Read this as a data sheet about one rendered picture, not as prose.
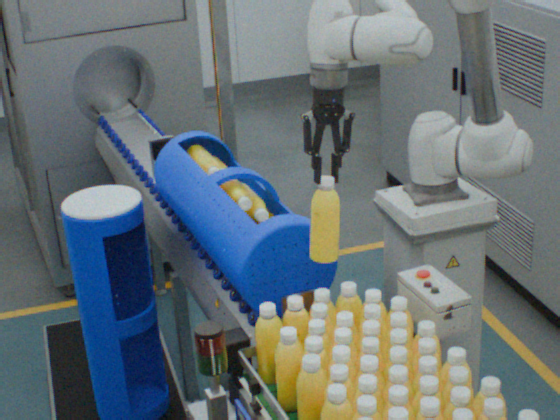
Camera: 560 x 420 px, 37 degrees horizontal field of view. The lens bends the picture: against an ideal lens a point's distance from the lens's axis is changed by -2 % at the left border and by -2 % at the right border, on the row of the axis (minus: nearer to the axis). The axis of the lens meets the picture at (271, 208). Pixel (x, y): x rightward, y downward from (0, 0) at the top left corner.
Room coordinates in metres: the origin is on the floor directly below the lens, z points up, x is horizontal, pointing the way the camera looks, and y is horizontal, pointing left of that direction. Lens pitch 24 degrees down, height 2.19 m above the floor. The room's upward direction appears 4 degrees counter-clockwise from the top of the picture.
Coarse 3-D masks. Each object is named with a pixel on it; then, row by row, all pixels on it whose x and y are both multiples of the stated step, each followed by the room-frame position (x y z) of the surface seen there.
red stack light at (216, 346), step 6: (222, 336) 1.49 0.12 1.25; (198, 342) 1.48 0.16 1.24; (204, 342) 1.48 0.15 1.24; (210, 342) 1.48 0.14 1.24; (216, 342) 1.48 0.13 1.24; (222, 342) 1.49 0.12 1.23; (198, 348) 1.49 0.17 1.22; (204, 348) 1.48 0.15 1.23; (210, 348) 1.48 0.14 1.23; (216, 348) 1.48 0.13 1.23; (222, 348) 1.49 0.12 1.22; (204, 354) 1.48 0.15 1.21; (210, 354) 1.48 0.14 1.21; (216, 354) 1.48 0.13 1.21
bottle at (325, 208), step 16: (320, 192) 1.93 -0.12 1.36; (336, 192) 1.94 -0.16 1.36; (320, 208) 1.91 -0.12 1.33; (336, 208) 1.91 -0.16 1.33; (320, 224) 1.90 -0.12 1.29; (336, 224) 1.91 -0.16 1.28; (320, 240) 1.90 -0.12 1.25; (336, 240) 1.91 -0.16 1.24; (320, 256) 1.89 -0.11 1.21; (336, 256) 1.90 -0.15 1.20
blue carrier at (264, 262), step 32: (160, 160) 2.77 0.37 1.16; (192, 160) 2.60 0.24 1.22; (224, 160) 2.88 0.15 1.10; (160, 192) 2.77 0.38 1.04; (192, 192) 2.44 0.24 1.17; (224, 192) 2.31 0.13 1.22; (256, 192) 2.64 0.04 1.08; (192, 224) 2.38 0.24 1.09; (224, 224) 2.18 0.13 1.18; (256, 224) 2.08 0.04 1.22; (288, 224) 2.04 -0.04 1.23; (224, 256) 2.11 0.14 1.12; (256, 256) 2.00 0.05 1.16; (288, 256) 2.03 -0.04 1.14; (256, 288) 2.00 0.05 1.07; (288, 288) 2.03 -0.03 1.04
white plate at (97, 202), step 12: (84, 192) 2.84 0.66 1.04; (96, 192) 2.83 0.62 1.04; (108, 192) 2.82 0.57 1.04; (120, 192) 2.81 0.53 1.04; (132, 192) 2.81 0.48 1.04; (72, 204) 2.73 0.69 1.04; (84, 204) 2.73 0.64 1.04; (96, 204) 2.72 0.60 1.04; (108, 204) 2.71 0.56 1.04; (120, 204) 2.70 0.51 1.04; (132, 204) 2.70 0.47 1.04; (72, 216) 2.64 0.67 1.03; (84, 216) 2.63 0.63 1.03; (96, 216) 2.62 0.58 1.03; (108, 216) 2.62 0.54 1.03
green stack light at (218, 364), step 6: (198, 354) 1.49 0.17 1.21; (222, 354) 1.49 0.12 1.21; (198, 360) 1.49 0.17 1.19; (204, 360) 1.48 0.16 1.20; (210, 360) 1.48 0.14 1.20; (216, 360) 1.48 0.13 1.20; (222, 360) 1.49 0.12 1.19; (198, 366) 1.49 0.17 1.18; (204, 366) 1.48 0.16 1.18; (210, 366) 1.48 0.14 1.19; (216, 366) 1.48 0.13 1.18; (222, 366) 1.49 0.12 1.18; (204, 372) 1.48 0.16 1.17; (210, 372) 1.48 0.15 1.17; (216, 372) 1.48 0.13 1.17; (222, 372) 1.48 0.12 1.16
